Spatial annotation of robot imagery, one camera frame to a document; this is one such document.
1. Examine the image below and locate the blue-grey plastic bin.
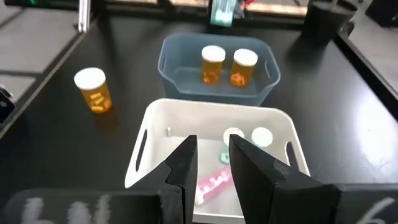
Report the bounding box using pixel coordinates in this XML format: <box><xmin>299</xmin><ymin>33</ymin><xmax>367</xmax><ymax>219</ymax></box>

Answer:
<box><xmin>157</xmin><ymin>32</ymin><xmax>282</xmax><ymax>106</ymax></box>

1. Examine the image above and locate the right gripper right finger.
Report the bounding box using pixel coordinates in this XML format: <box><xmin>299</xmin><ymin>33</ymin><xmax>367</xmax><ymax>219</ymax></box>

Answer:
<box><xmin>228</xmin><ymin>134</ymin><xmax>342</xmax><ymax>224</ymax></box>

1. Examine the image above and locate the teal pill bottle white cap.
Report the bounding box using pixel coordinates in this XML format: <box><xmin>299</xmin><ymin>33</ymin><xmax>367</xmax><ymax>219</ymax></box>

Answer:
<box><xmin>210</xmin><ymin>0</ymin><xmax>238</xmax><ymax>27</ymax></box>

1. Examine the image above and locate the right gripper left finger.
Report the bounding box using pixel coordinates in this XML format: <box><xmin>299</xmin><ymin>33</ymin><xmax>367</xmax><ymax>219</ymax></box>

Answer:
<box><xmin>128</xmin><ymin>134</ymin><xmax>199</xmax><ymax>224</ymax></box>

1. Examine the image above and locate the amber pill bottle white cap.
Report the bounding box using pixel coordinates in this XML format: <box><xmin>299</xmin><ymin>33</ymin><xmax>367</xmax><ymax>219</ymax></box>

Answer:
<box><xmin>229</xmin><ymin>48</ymin><xmax>259</xmax><ymax>88</ymax></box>
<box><xmin>73</xmin><ymin>67</ymin><xmax>113</xmax><ymax>114</ymax></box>
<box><xmin>201</xmin><ymin>45</ymin><xmax>227</xmax><ymax>86</ymax></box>

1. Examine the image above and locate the small teal pill bottle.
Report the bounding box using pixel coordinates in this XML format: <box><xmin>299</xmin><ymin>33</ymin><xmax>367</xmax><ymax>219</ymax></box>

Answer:
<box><xmin>219</xmin><ymin>146</ymin><xmax>231</xmax><ymax>166</ymax></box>

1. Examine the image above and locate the black plant pot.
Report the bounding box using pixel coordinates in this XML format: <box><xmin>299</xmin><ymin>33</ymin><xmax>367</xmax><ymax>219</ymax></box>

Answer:
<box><xmin>302</xmin><ymin>0</ymin><xmax>359</xmax><ymax>46</ymax></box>

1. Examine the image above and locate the white plastic bin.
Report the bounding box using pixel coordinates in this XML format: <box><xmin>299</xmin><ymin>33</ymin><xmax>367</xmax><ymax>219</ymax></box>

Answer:
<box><xmin>124</xmin><ymin>98</ymin><xmax>311</xmax><ymax>224</ymax></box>

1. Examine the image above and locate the black table-level camera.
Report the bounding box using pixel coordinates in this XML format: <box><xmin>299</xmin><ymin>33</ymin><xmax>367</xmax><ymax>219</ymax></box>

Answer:
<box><xmin>0</xmin><ymin>85</ymin><xmax>17</xmax><ymax>124</ymax></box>

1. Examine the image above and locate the silver aluminium post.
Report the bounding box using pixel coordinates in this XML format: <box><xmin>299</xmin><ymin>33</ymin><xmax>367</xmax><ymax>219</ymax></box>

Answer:
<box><xmin>77</xmin><ymin>0</ymin><xmax>91</xmax><ymax>34</ymax></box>

